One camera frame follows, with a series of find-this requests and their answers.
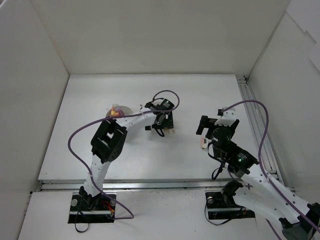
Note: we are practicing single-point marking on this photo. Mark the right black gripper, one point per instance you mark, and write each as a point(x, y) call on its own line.
point(208, 122)

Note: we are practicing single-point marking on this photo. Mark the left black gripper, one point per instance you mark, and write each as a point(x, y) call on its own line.
point(164, 122)

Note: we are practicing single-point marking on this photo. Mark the white staple box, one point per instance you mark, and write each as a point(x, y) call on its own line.
point(169, 131)

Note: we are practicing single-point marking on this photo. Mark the white round divided container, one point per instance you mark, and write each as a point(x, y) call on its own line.
point(123, 110)

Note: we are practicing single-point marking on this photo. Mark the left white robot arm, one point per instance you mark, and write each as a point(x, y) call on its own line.
point(109, 140)

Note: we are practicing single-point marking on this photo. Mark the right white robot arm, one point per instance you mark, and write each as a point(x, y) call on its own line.
point(254, 189)

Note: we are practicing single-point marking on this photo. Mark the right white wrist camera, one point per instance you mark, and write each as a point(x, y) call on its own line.
point(227, 117)

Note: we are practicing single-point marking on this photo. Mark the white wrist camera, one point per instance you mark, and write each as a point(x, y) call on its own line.
point(227, 117)
point(146, 107)

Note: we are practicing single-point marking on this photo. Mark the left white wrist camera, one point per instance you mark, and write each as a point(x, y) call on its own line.
point(146, 107)

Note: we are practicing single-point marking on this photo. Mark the aluminium table rail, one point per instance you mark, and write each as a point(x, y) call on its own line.
point(255, 114)

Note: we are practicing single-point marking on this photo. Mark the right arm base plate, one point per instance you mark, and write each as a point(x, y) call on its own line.
point(216, 209)

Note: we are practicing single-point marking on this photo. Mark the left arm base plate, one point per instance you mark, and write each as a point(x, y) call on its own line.
point(80, 212)

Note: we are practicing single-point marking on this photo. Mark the front aluminium rail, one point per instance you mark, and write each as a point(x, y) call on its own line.
point(142, 185)

